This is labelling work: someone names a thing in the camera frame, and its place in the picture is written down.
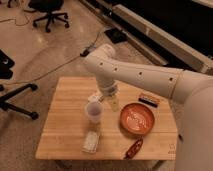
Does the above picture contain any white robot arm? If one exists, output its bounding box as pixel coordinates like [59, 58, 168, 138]
[83, 44, 213, 171]

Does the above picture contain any wooden table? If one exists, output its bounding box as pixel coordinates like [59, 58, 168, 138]
[36, 77, 177, 160]

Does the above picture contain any floor cable with plug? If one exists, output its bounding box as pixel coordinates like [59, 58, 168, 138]
[0, 25, 111, 86]

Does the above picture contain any white ceramic cup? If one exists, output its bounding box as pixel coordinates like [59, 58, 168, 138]
[85, 101, 103, 124]

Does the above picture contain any red snack wrapper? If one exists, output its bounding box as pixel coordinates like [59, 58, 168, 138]
[125, 138, 143, 159]

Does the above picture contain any black office chair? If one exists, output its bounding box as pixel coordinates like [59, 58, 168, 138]
[28, 0, 69, 33]

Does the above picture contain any orange ceramic bowl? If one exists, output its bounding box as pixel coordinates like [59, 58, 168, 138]
[120, 103, 155, 135]

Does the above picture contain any black floor plate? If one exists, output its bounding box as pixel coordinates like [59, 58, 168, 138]
[105, 28, 127, 44]

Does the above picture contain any black chair base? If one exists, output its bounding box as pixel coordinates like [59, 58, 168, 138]
[0, 48, 40, 121]

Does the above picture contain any white bottle lying down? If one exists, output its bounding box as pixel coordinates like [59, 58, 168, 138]
[88, 92, 104, 102]

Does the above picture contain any white rectangular packet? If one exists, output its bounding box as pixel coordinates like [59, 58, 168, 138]
[82, 131, 100, 153]

